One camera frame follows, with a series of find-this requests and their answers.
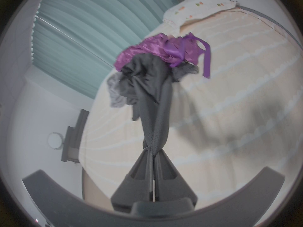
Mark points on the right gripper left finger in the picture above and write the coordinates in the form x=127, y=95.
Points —
x=132, y=190

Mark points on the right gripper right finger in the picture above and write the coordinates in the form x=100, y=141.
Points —
x=175, y=190

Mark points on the black T-shirt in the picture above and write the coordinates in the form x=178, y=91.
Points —
x=151, y=91

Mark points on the bed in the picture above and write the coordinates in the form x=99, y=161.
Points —
x=236, y=103

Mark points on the round white-framed mirror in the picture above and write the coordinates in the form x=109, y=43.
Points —
x=55, y=141

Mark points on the grey knit garment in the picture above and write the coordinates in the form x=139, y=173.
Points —
x=116, y=93

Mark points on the black lace garment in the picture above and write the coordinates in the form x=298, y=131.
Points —
x=187, y=71

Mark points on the blue-green curtain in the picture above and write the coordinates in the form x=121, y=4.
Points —
x=106, y=15
x=71, y=63

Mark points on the purple satin garment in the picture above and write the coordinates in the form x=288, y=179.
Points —
x=146, y=48

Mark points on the white printed pillow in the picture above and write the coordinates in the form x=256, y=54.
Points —
x=201, y=8

